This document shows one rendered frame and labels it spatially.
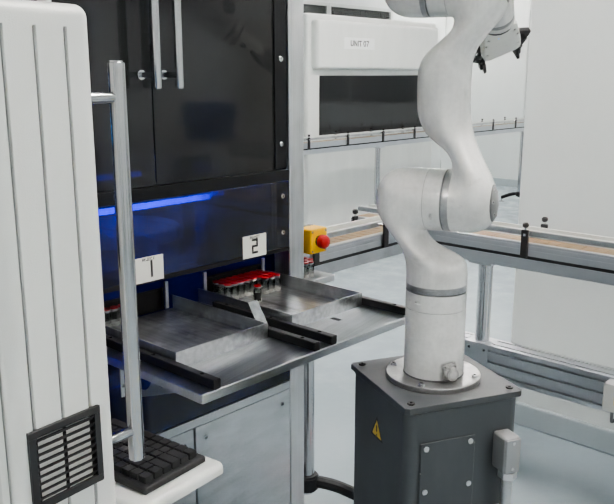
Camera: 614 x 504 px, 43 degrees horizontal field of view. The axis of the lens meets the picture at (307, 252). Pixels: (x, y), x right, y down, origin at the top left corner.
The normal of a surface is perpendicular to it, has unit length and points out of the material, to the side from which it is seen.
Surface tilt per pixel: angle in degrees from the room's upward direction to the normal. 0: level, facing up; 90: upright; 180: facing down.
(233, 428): 90
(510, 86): 90
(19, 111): 90
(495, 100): 90
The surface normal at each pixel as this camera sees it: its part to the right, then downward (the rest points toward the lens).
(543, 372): -0.68, 0.16
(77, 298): 0.81, 0.13
